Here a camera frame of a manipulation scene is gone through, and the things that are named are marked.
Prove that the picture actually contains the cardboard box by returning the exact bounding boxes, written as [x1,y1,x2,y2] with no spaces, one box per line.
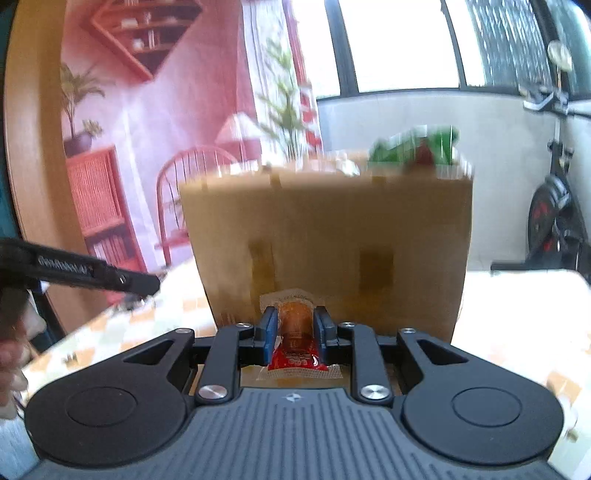
[178,150,475,344]

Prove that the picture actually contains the green snack bag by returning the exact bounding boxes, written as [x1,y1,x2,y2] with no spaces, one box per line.
[367,124,462,169]

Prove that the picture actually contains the printed backdrop cloth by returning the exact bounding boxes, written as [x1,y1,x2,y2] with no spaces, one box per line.
[60,0,324,278]

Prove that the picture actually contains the person's left hand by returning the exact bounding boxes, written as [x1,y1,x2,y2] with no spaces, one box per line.
[0,318,31,409]

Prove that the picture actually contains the black framed window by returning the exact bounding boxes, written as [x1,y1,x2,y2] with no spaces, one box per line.
[323,0,591,100]

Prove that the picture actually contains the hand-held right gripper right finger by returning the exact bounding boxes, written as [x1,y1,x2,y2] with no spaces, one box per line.
[314,307,467,407]

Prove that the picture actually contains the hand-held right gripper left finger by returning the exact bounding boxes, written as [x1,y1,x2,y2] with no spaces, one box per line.
[122,307,280,407]

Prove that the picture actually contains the black exercise bike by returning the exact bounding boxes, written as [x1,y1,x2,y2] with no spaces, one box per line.
[490,78,591,278]

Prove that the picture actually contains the red orange sauce sachet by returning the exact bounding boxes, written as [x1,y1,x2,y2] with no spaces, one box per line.
[259,288,345,380]

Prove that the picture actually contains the wooden panel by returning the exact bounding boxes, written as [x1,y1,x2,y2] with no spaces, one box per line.
[4,0,121,333]

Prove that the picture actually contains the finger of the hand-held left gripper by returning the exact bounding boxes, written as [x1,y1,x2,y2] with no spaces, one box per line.
[99,267,161,296]

